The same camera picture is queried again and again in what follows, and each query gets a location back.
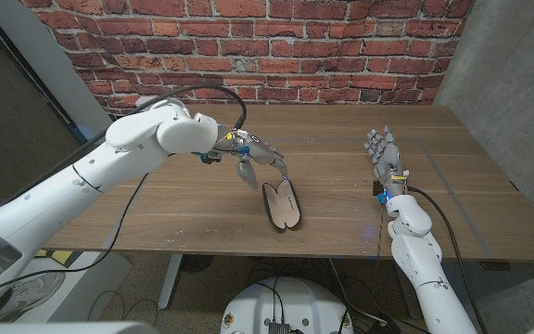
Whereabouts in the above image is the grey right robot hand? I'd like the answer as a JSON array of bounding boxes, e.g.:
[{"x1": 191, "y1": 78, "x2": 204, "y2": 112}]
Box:
[{"x1": 362, "y1": 124, "x2": 410, "y2": 199}]

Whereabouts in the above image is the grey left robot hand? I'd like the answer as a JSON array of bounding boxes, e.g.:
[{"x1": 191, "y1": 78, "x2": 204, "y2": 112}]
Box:
[{"x1": 210, "y1": 128, "x2": 290, "y2": 193}]

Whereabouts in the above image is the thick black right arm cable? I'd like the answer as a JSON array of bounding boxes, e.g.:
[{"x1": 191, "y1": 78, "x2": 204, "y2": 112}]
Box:
[{"x1": 407, "y1": 186, "x2": 490, "y2": 334}]

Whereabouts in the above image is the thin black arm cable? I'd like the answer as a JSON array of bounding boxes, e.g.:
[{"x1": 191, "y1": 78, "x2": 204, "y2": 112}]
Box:
[
  {"x1": 377, "y1": 202, "x2": 386, "y2": 259},
  {"x1": 0, "y1": 172, "x2": 150, "y2": 298}
]

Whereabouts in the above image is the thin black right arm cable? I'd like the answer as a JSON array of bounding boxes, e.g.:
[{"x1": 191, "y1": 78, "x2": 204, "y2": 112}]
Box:
[{"x1": 377, "y1": 202, "x2": 386, "y2": 259}]

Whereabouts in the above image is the small grey torso box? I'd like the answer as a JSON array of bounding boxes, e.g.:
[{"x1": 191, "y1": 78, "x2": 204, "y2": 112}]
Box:
[{"x1": 266, "y1": 319, "x2": 292, "y2": 334}]

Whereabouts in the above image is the black floor power adapter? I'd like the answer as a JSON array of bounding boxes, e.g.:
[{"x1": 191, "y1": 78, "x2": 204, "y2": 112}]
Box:
[{"x1": 363, "y1": 317, "x2": 401, "y2": 334}]

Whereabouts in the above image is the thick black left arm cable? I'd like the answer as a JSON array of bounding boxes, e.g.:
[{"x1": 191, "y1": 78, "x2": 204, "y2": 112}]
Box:
[{"x1": 0, "y1": 83, "x2": 248, "y2": 208}]

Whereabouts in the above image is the grey table leg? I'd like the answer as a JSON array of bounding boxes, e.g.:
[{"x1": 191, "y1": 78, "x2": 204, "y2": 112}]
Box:
[
  {"x1": 158, "y1": 253, "x2": 184, "y2": 311},
  {"x1": 394, "y1": 266, "x2": 424, "y2": 320}
]

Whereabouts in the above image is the grey sneaker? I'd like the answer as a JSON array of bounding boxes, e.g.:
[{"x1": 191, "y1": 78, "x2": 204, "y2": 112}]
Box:
[{"x1": 0, "y1": 271, "x2": 67, "y2": 322}]

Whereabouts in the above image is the white floor board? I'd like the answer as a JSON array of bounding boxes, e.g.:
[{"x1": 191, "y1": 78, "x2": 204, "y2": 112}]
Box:
[{"x1": 16, "y1": 250, "x2": 134, "y2": 324}]

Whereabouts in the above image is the printed brick wall backdrop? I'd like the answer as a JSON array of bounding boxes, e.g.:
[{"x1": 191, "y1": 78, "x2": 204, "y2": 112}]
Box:
[{"x1": 20, "y1": 0, "x2": 477, "y2": 115}]

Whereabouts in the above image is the black glasses case beige lining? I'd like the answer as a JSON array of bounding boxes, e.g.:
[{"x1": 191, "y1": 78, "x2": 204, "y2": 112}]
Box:
[{"x1": 261, "y1": 178, "x2": 302, "y2": 231}]

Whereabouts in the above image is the white robot torso base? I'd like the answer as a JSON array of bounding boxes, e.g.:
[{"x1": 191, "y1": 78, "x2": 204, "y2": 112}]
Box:
[{"x1": 220, "y1": 276, "x2": 354, "y2": 334}]

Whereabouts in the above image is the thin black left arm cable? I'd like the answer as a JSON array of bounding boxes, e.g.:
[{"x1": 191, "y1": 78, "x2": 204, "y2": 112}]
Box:
[{"x1": 0, "y1": 172, "x2": 150, "y2": 298}]

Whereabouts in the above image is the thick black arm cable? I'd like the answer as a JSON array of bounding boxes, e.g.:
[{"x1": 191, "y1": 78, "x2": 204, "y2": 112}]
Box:
[
  {"x1": 407, "y1": 186, "x2": 490, "y2": 334},
  {"x1": 0, "y1": 83, "x2": 248, "y2": 208}
]

